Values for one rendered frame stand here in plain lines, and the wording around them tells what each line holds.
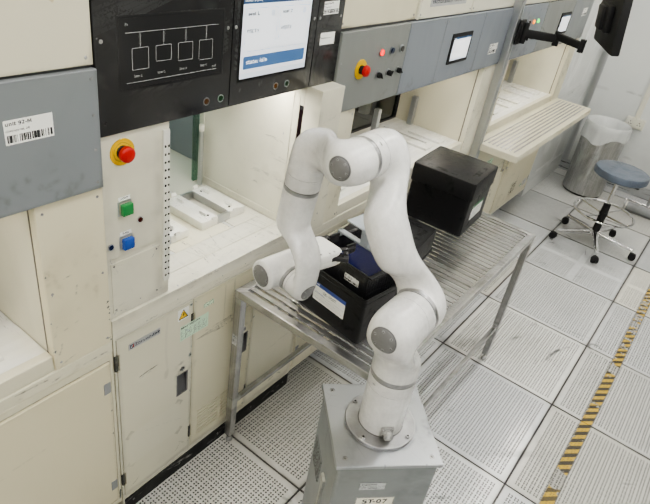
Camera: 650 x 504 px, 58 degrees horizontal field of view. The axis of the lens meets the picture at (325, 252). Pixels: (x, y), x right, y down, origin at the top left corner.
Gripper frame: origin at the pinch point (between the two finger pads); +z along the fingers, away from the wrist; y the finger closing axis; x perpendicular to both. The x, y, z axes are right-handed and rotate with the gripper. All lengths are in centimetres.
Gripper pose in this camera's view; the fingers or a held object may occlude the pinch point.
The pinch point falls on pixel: (343, 243)
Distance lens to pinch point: 173.8
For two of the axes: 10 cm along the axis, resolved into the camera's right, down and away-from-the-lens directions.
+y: 6.9, 4.6, -5.6
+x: 1.4, -8.4, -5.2
